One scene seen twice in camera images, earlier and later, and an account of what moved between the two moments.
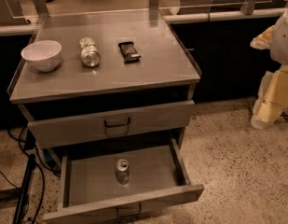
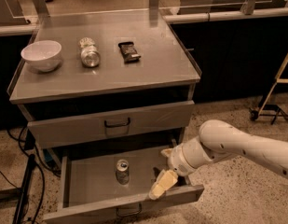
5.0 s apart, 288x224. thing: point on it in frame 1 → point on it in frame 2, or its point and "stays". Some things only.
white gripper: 283,41 → 177,161
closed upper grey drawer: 112,124 stays
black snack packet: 129,52 stays
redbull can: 122,172 stays
